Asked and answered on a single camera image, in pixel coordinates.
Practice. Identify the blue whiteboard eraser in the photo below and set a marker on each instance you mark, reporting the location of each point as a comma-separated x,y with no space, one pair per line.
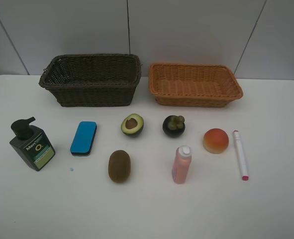
83,139

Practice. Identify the dark brown wicker basket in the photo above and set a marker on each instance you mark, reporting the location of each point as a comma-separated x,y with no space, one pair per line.
92,80

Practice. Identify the brown kiwi fruit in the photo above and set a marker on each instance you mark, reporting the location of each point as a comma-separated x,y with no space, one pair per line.
119,166

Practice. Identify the dark purple mangosteen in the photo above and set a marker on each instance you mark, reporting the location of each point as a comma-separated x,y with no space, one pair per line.
174,126

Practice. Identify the orange wicker basket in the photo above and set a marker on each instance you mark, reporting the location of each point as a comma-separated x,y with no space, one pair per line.
193,85

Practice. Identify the halved avocado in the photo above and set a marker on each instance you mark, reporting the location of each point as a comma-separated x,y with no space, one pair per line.
132,125

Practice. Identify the dark green pump bottle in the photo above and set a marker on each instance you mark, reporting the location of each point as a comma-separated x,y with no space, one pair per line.
31,144

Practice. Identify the orange bread bun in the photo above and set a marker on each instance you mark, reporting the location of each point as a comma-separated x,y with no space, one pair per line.
215,141

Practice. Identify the white pink-tipped marker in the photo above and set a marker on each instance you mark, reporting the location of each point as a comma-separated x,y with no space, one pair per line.
240,156

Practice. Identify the pink lotion bottle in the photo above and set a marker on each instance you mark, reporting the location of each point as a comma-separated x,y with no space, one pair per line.
181,164

